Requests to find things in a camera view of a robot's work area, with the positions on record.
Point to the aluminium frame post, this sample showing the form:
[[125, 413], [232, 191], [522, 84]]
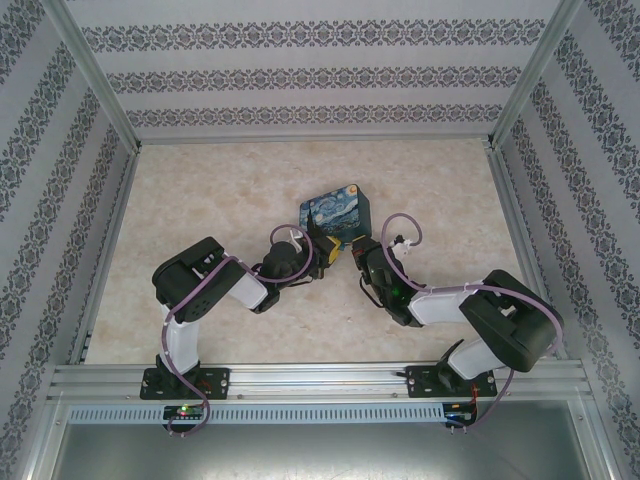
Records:
[[535, 75], [95, 75]]

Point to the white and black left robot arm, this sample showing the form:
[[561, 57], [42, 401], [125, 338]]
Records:
[[200, 280]]

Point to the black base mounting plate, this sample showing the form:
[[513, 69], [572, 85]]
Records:
[[417, 382], [217, 382]]

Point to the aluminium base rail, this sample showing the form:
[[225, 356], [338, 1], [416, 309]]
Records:
[[320, 377]]

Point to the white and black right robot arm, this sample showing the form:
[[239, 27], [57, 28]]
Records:
[[515, 325]]

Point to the starry night print box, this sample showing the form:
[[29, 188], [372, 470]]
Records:
[[335, 210]]

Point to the aluminium table side rail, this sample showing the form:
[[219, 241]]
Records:
[[117, 215], [515, 215]]

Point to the grey sheet metal panel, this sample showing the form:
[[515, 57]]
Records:
[[320, 455]]

